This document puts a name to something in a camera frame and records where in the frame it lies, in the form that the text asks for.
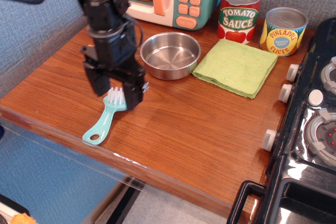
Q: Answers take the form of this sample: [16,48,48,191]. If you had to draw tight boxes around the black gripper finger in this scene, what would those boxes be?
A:
[123,76,145,111]
[85,64,110,97]

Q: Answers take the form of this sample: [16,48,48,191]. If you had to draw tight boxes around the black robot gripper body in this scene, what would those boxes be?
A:
[81,22,145,83]

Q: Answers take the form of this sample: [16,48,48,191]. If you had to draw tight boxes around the teal dish brush white bristles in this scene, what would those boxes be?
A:
[82,87,127,145]

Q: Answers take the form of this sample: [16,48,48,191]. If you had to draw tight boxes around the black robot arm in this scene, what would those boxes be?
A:
[78,0,148,111]

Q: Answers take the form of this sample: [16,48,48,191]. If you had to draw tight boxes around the green folded cloth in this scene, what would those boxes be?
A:
[192,39,278,99]

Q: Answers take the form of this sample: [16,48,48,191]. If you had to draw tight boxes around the small steel pan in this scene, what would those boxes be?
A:
[140,32,202,81]

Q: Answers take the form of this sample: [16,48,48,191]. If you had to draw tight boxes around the tomato sauce can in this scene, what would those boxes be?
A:
[217,0,261,44]

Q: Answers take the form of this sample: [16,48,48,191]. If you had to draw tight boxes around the grey stove knob lower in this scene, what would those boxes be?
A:
[262,129,277,152]

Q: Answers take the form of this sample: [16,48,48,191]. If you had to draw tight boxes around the grey stove knob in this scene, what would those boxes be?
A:
[278,84,292,103]
[286,64,300,82]
[262,129,277,152]

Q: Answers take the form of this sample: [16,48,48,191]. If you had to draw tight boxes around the grey stove knob middle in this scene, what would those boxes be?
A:
[278,84,292,103]

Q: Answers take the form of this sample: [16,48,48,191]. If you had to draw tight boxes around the orange plush object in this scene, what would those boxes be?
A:
[10,213,37,224]

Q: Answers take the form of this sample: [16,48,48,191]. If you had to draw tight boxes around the grey stove knob upper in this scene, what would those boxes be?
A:
[286,64,300,82]

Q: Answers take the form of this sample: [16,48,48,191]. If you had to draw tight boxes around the pineapple slices can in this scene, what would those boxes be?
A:
[259,7,308,57]

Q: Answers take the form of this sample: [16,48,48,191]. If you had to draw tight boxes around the black toy stove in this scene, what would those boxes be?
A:
[227,18,335,223]

